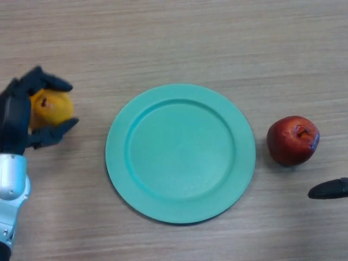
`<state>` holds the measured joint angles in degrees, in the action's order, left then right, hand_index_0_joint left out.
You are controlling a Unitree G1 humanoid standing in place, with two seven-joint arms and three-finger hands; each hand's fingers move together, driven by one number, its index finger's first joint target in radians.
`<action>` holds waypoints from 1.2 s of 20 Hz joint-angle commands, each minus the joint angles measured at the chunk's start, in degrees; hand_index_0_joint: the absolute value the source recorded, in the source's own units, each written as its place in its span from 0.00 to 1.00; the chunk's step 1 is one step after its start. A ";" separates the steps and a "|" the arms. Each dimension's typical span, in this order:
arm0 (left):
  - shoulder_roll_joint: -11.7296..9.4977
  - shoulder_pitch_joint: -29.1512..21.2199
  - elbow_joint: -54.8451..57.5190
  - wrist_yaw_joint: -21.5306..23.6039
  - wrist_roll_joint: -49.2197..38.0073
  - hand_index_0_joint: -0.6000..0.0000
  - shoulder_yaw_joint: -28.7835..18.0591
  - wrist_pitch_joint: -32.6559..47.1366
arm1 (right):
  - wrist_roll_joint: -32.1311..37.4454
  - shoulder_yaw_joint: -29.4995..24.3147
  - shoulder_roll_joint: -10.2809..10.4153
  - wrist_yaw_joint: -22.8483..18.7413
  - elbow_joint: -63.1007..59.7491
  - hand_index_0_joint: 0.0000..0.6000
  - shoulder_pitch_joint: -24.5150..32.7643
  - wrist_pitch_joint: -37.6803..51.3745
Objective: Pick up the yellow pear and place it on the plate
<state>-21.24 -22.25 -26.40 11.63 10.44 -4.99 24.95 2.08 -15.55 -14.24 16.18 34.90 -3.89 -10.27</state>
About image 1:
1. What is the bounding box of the green round plate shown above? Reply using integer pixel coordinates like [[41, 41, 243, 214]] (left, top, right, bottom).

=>
[[105, 83, 256, 225]]

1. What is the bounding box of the yellow pear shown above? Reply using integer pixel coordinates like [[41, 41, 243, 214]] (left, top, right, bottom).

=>
[[28, 89, 74, 130]]

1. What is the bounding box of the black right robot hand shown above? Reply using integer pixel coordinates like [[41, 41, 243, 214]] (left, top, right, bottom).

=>
[[307, 177, 348, 200]]

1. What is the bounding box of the red apple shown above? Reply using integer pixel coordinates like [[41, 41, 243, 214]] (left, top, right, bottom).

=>
[[266, 115, 320, 166]]

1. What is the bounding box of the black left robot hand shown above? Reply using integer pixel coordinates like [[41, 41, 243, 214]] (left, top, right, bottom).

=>
[[0, 66, 80, 156]]

